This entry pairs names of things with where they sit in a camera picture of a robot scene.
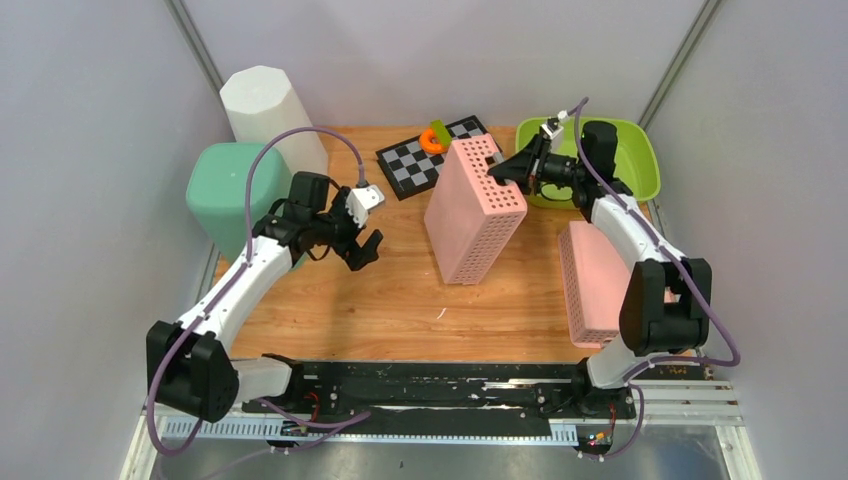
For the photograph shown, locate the black white checkerboard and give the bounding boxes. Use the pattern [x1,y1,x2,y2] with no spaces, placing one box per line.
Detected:
[375,115,492,201]

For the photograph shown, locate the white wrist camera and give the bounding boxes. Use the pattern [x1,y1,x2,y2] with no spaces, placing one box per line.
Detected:
[540,110,570,152]
[345,185,386,229]

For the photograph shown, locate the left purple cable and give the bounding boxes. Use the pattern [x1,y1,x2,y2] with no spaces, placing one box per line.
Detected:
[145,126,372,458]

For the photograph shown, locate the aluminium frame rails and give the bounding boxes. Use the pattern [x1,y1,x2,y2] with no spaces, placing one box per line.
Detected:
[139,357,758,479]

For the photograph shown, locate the orange ring toy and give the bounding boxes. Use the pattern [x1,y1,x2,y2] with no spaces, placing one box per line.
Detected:
[418,128,449,155]

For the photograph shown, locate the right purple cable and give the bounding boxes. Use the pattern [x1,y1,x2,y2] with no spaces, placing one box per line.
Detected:
[561,96,742,462]

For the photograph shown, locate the purple cable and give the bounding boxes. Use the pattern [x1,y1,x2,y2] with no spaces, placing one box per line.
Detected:
[561,96,742,462]
[145,126,372,458]

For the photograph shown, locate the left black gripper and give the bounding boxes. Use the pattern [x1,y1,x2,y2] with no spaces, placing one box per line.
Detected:
[310,188,381,270]

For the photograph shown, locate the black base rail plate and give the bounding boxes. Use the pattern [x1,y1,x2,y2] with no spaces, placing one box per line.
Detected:
[272,361,636,437]

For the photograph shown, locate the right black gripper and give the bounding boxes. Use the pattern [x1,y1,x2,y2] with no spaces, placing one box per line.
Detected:
[488,136,587,198]

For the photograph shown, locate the green plastic tray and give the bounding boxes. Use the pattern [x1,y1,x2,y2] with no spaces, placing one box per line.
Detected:
[514,116,661,210]

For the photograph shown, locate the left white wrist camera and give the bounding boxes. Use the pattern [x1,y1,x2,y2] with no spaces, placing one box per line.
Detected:
[345,185,386,229]

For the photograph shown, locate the pink perforated basket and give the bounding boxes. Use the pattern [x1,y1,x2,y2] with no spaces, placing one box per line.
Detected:
[424,134,528,285]
[558,221,630,348]

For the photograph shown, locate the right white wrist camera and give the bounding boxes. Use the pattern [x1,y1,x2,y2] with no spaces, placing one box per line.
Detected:
[540,110,570,152]

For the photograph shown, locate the green plastic bin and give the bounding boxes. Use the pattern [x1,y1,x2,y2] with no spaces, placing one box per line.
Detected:
[186,143,292,262]

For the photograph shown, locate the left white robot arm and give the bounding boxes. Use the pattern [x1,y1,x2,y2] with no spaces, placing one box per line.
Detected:
[146,172,385,423]

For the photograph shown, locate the large white container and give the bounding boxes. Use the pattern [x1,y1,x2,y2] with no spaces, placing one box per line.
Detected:
[219,65,328,174]

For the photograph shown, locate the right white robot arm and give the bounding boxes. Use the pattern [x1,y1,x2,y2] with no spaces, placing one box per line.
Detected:
[488,118,712,418]

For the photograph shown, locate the green block toy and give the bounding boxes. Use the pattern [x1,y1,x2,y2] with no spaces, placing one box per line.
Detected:
[429,120,452,151]

